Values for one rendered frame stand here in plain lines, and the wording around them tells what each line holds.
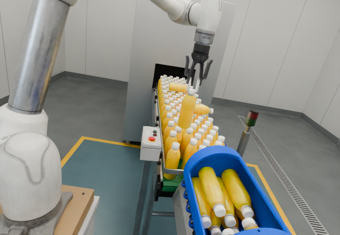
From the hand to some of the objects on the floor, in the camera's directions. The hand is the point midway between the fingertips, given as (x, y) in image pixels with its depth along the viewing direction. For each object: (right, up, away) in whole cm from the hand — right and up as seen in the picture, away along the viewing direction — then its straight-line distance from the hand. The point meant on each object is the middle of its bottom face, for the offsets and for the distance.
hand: (193, 85), depth 106 cm
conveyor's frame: (-18, -105, +117) cm, 158 cm away
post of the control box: (-41, -127, +52) cm, 143 cm away
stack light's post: (+22, -128, +78) cm, 152 cm away
